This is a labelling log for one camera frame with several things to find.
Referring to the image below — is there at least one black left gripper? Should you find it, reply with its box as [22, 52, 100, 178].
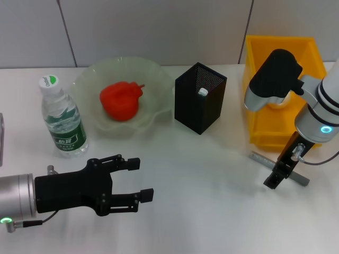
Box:
[34, 154, 155, 217]

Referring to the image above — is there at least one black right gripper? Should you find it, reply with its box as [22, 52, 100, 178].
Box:
[263, 131, 315, 191]

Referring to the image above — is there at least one silver grey pen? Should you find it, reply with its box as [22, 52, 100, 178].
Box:
[248, 151, 310, 186]

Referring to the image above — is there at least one white paper ball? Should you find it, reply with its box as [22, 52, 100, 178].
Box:
[267, 95, 291, 111]

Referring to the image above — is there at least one red-orange fruit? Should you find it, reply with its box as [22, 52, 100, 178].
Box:
[100, 81, 146, 122]

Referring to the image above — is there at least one clear water bottle green label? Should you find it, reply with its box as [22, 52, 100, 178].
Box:
[38, 75, 90, 159]

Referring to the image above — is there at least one black mesh pen holder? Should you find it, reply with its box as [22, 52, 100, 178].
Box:
[174, 62, 228, 135]

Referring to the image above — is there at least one wavy translucent glass fruit plate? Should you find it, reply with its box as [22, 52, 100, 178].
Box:
[71, 56, 173, 138]

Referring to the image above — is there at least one yellow plastic bin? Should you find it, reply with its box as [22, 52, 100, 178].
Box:
[243, 35, 331, 152]

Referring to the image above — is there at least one left gripper cable with connector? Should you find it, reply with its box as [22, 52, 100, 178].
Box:
[5, 165, 58, 234]

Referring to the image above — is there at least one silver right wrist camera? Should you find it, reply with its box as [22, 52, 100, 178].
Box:
[243, 49, 305, 113]

